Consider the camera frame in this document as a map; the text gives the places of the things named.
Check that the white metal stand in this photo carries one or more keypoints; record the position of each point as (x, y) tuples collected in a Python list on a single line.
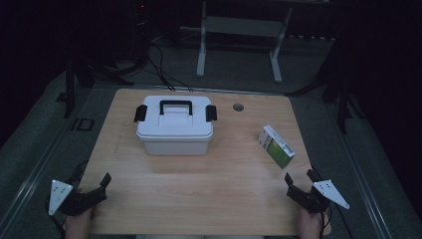
[(244, 26)]

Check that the person's right hand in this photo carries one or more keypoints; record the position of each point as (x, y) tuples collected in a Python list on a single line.
[(310, 227)]

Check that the green and white carton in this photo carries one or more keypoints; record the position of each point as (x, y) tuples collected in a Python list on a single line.
[(278, 147)]

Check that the white plastic storage box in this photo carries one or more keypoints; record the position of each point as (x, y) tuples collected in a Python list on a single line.
[(177, 146)]

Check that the black equipment tower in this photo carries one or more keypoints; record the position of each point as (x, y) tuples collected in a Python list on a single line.
[(141, 30)]

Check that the black tripod stand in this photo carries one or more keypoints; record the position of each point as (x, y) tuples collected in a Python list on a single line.
[(69, 89), (343, 99)]

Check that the grey round table grommet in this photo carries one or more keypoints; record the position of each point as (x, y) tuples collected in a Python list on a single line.
[(238, 107)]

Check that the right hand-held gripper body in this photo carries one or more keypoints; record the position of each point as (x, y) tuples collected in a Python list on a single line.
[(308, 200)]

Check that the person's left hand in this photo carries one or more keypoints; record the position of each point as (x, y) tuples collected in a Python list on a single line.
[(79, 227)]

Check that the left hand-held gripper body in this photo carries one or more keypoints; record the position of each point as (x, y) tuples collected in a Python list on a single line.
[(78, 202)]

